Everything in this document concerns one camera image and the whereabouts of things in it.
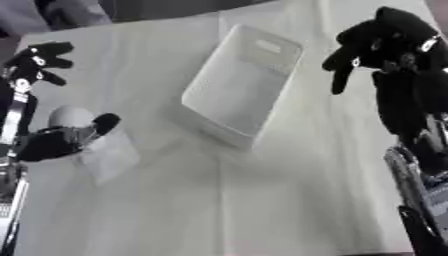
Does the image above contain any white rectangular object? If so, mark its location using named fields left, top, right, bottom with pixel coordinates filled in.
left=73, top=128, right=144, bottom=185

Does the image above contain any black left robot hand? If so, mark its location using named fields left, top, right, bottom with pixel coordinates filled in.
left=0, top=40, right=123, bottom=163

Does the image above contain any white plastic basket box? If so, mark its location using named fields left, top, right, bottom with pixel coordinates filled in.
left=180, top=23, right=305, bottom=151

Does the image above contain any white round object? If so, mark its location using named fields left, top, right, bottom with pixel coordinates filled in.
left=47, top=105, right=97, bottom=130

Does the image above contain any person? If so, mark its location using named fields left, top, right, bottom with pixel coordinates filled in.
left=0, top=0, right=114, bottom=37

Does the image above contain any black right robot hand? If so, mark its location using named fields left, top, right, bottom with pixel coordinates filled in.
left=320, top=5, right=448, bottom=148

